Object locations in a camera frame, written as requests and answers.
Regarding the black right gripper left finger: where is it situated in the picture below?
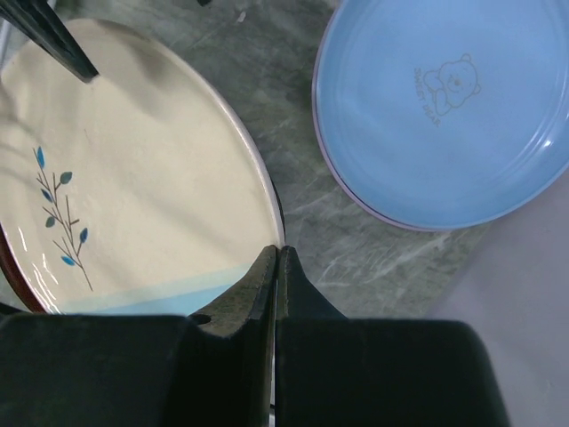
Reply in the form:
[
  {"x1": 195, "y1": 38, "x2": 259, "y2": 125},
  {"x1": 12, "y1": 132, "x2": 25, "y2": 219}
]
[{"x1": 1, "y1": 246, "x2": 278, "y2": 426}]

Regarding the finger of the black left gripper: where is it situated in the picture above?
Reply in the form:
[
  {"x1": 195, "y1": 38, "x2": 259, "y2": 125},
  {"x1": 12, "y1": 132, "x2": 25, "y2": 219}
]
[{"x1": 1, "y1": 0, "x2": 99, "y2": 83}]

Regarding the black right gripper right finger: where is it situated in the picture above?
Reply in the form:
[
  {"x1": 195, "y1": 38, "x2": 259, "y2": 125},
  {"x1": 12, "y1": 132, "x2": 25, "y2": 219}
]
[{"x1": 276, "y1": 246, "x2": 509, "y2": 426}]

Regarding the dark red plate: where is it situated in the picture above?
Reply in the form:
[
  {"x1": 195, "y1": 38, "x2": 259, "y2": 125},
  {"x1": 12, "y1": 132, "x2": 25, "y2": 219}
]
[{"x1": 1, "y1": 230, "x2": 46, "y2": 313}]

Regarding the beige blue leaf plate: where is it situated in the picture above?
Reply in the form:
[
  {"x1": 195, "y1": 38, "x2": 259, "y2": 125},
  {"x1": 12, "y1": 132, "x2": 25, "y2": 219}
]
[{"x1": 1, "y1": 19, "x2": 285, "y2": 315}]

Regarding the light blue plate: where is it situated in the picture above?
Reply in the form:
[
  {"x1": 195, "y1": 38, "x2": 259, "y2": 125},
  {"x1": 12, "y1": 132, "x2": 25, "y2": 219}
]
[{"x1": 317, "y1": 1, "x2": 568, "y2": 230}]

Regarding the lilac purple plate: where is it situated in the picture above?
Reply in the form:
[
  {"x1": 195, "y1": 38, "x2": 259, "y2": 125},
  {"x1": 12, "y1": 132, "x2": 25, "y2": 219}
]
[{"x1": 311, "y1": 61, "x2": 440, "y2": 232}]

